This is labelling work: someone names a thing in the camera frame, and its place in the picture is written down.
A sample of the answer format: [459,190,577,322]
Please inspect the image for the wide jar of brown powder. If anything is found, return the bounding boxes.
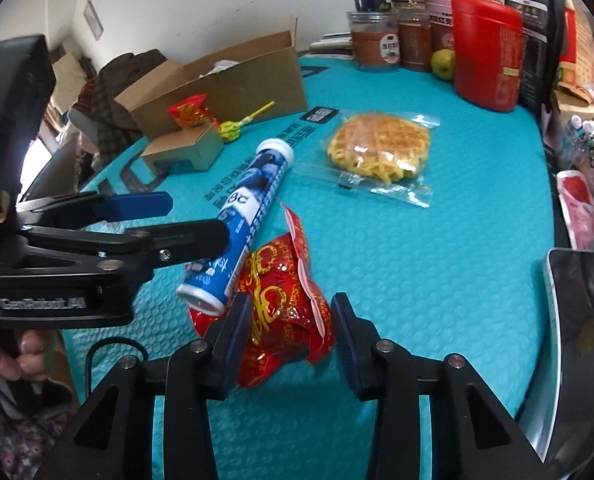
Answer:
[347,10,403,73]

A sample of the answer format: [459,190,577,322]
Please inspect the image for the person's left hand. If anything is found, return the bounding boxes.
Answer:
[0,332,53,381]

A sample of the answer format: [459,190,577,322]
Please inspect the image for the red pink flat pack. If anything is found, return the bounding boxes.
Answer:
[557,170,594,251]

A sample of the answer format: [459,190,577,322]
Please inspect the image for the pink canister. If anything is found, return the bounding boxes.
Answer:
[424,0,458,61]

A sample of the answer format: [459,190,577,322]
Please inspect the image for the clear-wrapped waffle packet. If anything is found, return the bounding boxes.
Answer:
[292,110,440,209]

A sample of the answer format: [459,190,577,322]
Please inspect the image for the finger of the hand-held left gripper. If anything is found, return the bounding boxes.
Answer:
[17,191,174,226]
[20,217,231,281]

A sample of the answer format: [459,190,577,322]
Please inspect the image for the orange paper carton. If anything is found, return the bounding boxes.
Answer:
[554,0,594,111]

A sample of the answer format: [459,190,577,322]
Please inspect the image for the red canister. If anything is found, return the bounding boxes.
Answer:
[451,0,524,113]

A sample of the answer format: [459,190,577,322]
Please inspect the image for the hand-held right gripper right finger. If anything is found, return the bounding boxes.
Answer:
[329,291,548,480]

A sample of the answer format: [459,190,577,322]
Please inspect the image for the green fruit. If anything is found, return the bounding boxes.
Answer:
[431,49,456,81]

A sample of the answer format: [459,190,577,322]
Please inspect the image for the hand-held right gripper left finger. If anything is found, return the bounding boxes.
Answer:
[34,292,254,480]

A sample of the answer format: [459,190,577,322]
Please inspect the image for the small cardboard box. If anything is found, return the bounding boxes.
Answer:
[140,122,225,176]

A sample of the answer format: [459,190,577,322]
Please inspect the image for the blue tube with white caps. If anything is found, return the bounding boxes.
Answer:
[177,139,295,317]

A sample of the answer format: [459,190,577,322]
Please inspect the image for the pale plastic bag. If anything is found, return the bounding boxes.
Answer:
[547,82,594,171]

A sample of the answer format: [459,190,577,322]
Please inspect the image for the small red snack packet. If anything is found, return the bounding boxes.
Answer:
[165,92,220,130]

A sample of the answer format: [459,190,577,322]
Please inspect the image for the hanging beige cloth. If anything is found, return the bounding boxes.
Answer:
[52,52,85,111]

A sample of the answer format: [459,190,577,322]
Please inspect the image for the narrow jar of brown powder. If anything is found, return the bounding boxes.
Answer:
[397,7,433,72]

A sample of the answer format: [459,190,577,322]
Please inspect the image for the black cable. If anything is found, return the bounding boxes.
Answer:
[84,340,145,406]

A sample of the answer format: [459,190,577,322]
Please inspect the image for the brown jacket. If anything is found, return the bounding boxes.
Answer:
[100,49,168,111]

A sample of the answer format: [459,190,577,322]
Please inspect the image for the large cardboard box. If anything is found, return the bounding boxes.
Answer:
[113,14,309,141]

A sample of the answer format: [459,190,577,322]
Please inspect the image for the black printed pouch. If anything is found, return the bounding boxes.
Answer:
[469,0,565,111]

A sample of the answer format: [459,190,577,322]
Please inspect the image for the yellow green lollipop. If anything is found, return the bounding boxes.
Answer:
[218,101,276,143]

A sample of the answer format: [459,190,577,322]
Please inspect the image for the large red gold-print packet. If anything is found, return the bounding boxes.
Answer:
[187,205,335,388]

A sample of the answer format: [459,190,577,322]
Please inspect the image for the black object with silver rim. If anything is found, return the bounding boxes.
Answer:
[517,247,594,480]

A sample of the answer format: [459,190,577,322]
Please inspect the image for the framed wall picture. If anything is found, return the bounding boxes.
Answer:
[84,0,103,40]

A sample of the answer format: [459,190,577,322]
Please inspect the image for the grey chair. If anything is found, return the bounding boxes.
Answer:
[67,110,98,151]

